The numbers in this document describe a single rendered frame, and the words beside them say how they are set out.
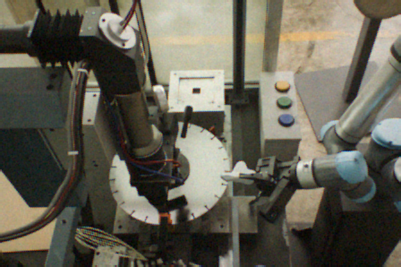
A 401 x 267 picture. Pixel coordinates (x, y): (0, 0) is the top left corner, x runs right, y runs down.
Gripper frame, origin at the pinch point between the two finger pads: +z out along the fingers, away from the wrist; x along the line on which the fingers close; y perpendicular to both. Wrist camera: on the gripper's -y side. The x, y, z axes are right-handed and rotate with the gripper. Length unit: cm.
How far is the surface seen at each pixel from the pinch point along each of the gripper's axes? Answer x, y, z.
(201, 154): 10.9, 6.7, 5.3
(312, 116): -86, 105, 25
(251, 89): -6.9, 48.7, 7.4
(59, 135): 59, -27, -11
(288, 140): -6.3, 20.3, -11.1
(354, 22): -97, 188, 8
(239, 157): -10.0, 21.0, 8.6
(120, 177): 21.5, -4.7, 22.5
